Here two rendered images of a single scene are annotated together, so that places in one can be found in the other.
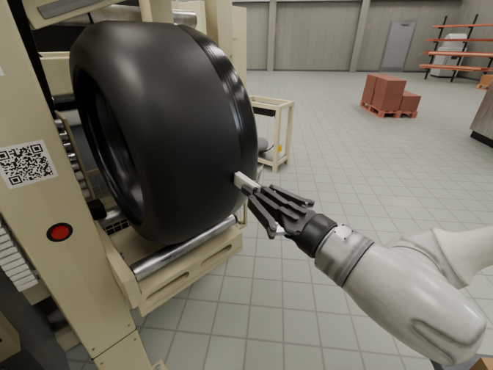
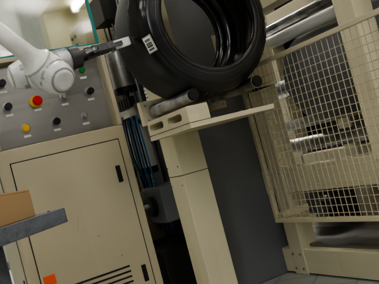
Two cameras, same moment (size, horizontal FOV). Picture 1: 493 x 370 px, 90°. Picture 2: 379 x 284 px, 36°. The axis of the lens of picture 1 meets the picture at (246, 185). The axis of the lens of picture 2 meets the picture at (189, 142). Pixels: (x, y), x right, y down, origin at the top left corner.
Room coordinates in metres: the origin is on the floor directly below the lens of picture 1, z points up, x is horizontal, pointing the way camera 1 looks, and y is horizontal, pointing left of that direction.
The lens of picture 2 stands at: (1.16, -1.98, 0.72)
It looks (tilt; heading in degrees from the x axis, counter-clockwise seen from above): 1 degrees up; 106
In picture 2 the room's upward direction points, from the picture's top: 15 degrees counter-clockwise
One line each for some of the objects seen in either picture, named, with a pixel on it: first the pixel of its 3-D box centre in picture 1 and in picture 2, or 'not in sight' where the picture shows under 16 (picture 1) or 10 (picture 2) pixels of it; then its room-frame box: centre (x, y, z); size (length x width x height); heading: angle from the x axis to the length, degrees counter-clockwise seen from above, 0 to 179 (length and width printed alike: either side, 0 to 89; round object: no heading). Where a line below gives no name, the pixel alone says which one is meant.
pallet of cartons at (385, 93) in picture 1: (389, 95); not in sight; (5.73, -3.17, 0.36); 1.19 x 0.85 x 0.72; 173
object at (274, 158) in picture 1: (263, 133); not in sight; (3.01, -0.22, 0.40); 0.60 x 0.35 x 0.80; 54
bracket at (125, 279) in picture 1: (106, 248); (183, 105); (0.52, 0.40, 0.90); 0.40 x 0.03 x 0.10; 43
